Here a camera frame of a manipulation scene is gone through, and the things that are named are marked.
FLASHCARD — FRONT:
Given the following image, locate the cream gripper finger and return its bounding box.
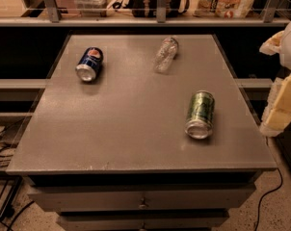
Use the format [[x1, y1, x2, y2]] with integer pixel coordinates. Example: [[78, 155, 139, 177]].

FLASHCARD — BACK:
[[259, 31, 283, 56], [259, 74, 291, 137]]

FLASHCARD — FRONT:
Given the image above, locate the green soda can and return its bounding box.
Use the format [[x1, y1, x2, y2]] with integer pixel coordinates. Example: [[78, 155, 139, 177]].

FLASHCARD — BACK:
[[185, 90, 215, 140]]

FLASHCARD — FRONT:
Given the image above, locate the blue pepsi can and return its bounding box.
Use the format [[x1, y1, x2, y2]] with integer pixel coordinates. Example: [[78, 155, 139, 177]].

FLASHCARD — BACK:
[[75, 47, 103, 82]]

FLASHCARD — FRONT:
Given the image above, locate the snack bag on shelf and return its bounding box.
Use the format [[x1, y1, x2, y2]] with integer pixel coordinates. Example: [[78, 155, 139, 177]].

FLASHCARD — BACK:
[[194, 0, 254, 18]]

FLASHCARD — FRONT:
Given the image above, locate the clear plastic water bottle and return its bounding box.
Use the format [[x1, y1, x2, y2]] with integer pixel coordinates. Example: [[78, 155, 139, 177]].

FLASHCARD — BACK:
[[153, 36, 178, 73]]

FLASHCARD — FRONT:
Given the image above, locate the black bag on shelf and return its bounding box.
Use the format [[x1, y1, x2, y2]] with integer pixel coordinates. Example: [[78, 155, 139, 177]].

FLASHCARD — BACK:
[[112, 0, 190, 17]]

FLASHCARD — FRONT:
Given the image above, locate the grey drawer cabinet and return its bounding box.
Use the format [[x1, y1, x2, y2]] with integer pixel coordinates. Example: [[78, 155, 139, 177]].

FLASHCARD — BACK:
[[8, 35, 276, 231]]

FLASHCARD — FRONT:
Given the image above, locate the round drawer knob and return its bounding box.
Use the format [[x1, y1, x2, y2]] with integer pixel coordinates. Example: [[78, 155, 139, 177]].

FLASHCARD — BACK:
[[139, 201, 148, 210]]

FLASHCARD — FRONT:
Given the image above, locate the metal shelf rail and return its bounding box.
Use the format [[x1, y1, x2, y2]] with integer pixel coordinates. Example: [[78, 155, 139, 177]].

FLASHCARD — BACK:
[[0, 0, 291, 27]]

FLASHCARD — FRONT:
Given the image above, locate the black cable right floor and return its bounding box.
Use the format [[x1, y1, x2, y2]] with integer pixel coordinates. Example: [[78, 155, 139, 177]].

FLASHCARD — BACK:
[[252, 136, 284, 231]]

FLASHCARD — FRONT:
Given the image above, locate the black cables left floor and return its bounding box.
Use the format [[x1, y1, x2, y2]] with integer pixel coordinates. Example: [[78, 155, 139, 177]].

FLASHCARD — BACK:
[[0, 120, 36, 231]]

